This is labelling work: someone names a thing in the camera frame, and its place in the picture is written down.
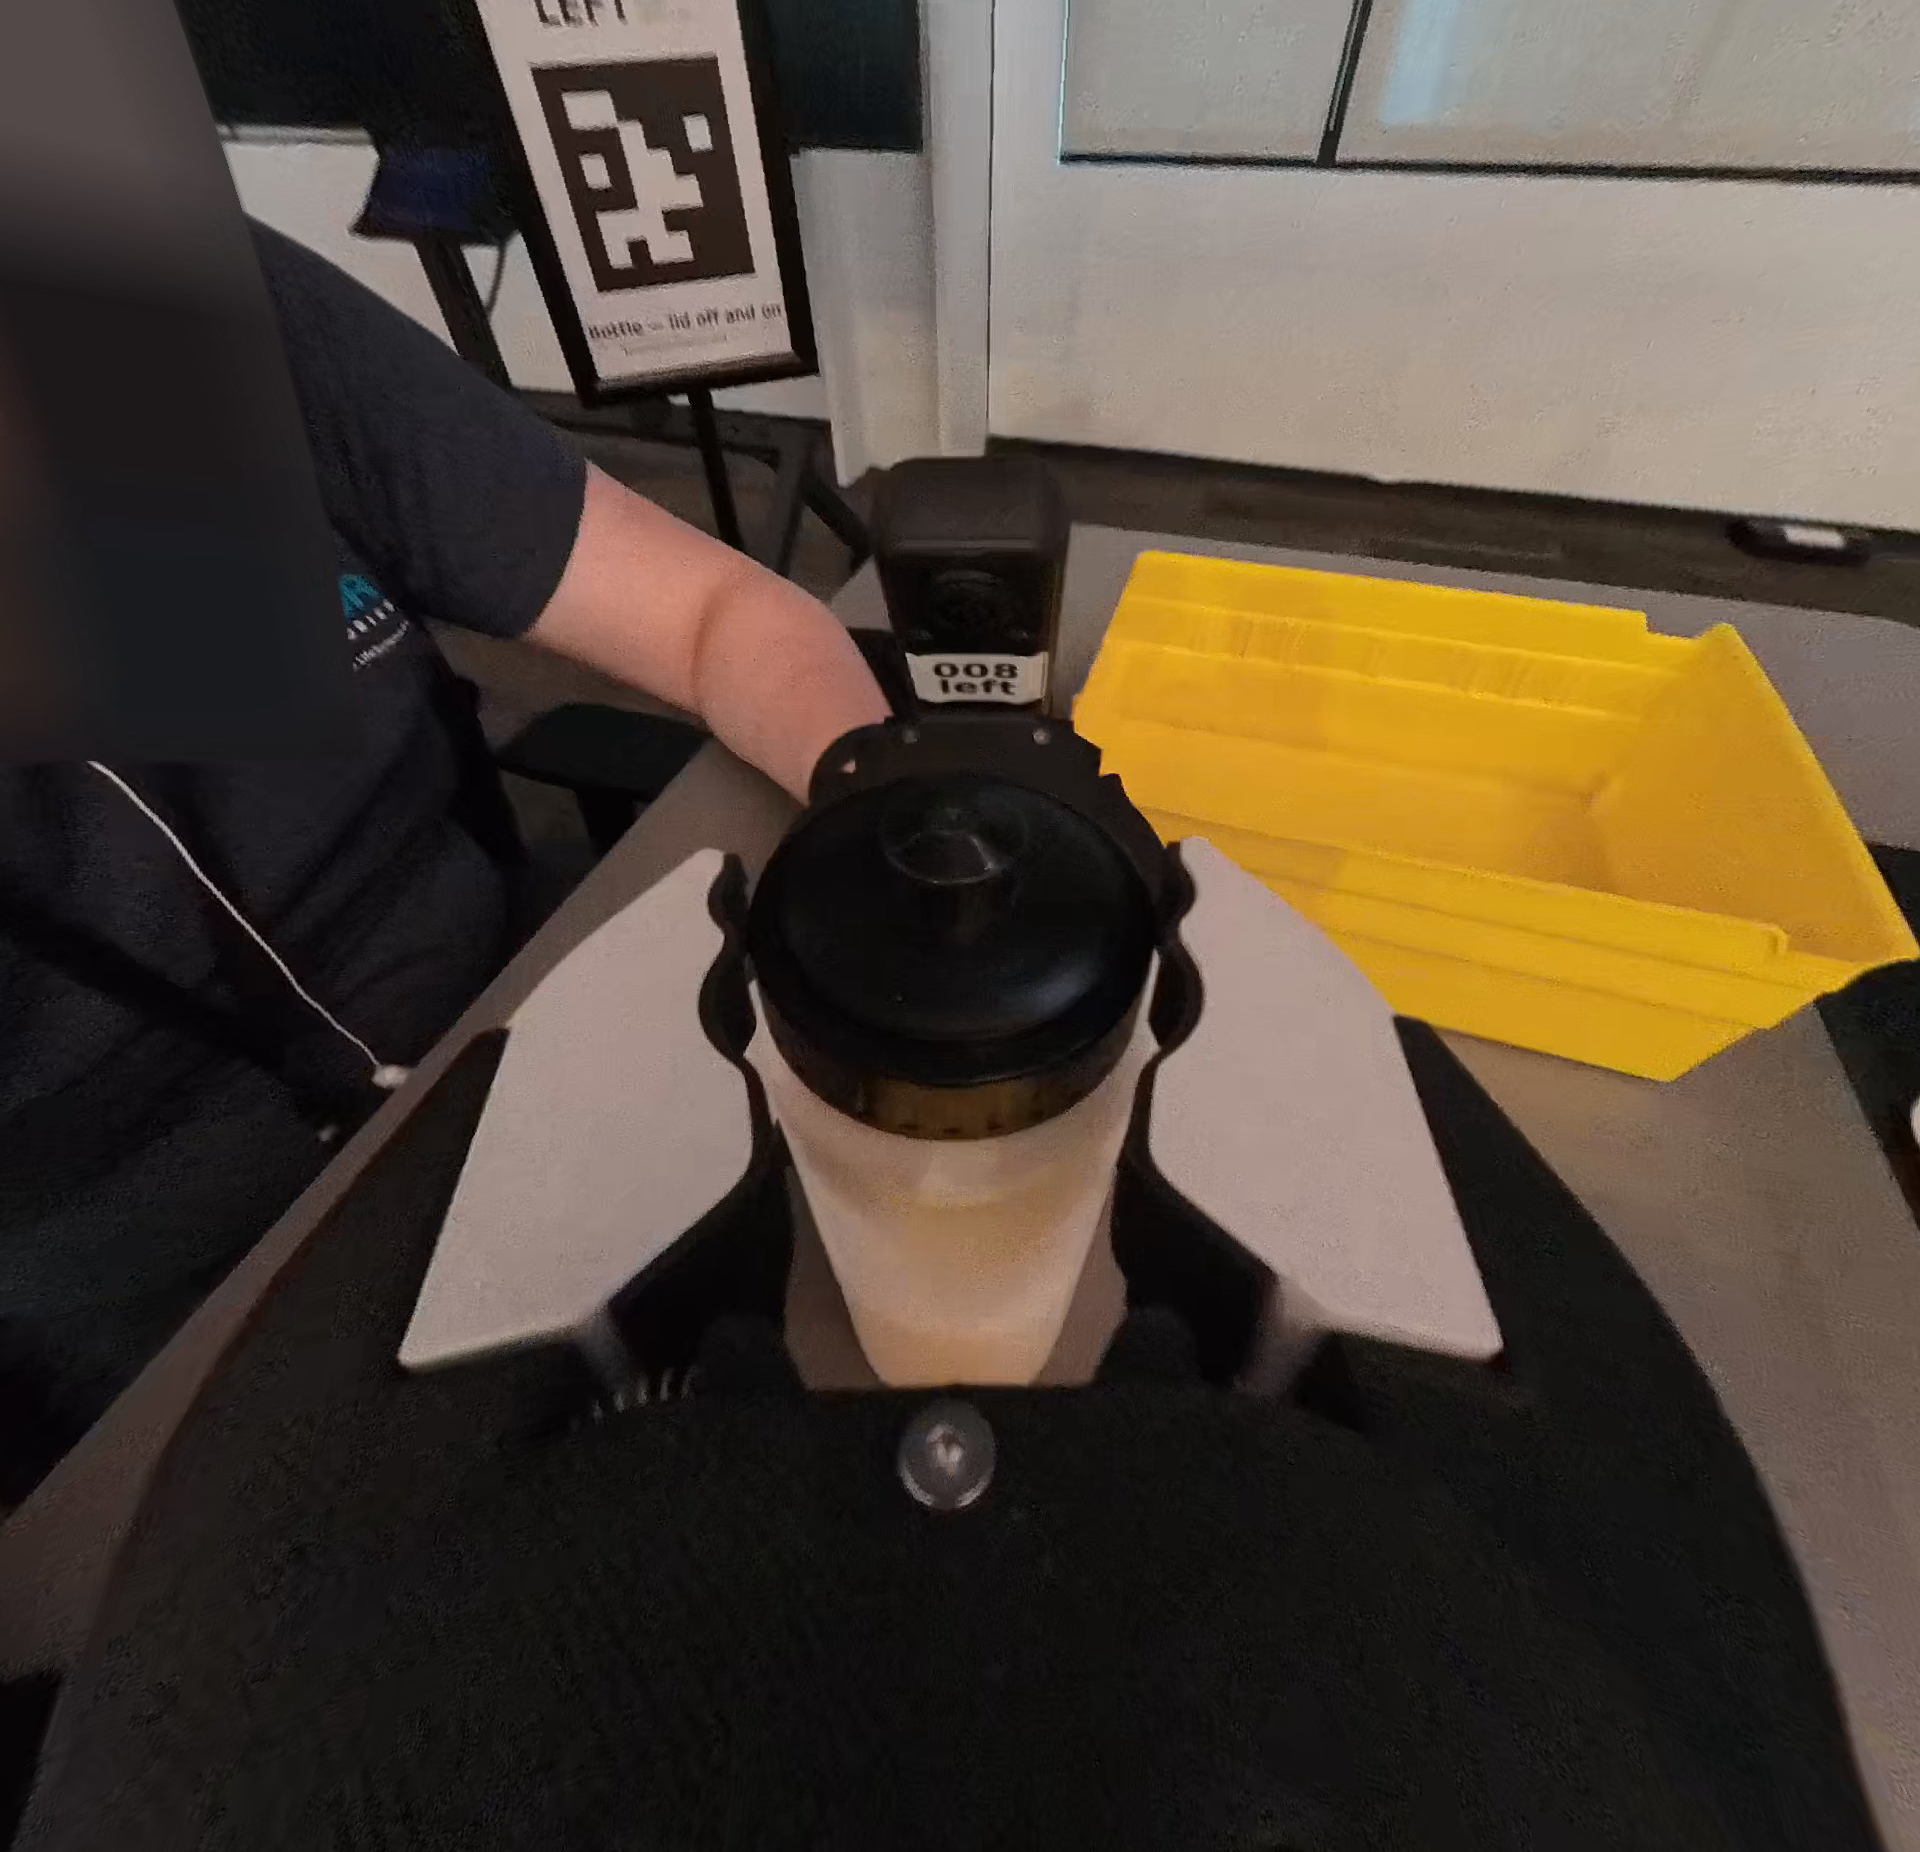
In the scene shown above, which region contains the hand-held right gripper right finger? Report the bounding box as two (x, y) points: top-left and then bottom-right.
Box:
(1117, 840), (1505, 1367)

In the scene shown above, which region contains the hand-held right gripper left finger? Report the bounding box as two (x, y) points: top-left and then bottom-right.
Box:
(399, 850), (799, 1374)

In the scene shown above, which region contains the white plastic bottle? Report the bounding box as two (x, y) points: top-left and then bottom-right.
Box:
(752, 1027), (1158, 1389)

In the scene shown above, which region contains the black bottle lid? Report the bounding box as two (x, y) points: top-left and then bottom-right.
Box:
(744, 782), (1167, 1134)

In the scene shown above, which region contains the person's left forearm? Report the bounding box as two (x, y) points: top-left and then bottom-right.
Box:
(527, 468), (895, 806)

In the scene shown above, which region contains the yellow plastic bin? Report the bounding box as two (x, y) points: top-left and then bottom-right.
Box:
(1072, 550), (1920, 1087)

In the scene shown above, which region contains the sign on black easel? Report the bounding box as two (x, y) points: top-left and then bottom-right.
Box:
(421, 0), (872, 550)

